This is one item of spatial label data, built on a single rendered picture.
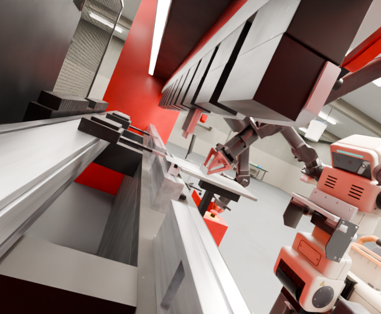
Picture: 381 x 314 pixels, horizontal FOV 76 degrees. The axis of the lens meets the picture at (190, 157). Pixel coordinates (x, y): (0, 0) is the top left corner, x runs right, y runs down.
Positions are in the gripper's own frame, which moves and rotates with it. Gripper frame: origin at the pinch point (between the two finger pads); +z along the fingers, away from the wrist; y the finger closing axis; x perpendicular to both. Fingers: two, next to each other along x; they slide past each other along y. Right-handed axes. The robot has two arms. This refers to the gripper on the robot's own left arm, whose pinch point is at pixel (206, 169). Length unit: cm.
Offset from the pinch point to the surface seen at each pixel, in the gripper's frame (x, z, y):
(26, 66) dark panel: -57, 22, -6
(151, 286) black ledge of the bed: -6.1, 18.8, 42.8
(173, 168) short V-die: -8.9, 7.6, 6.2
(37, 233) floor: -7, 118, -99
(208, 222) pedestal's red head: 28.1, 13.1, -23.2
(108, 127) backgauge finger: -29.4, 14.2, 3.9
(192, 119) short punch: -16.1, -5.8, 3.9
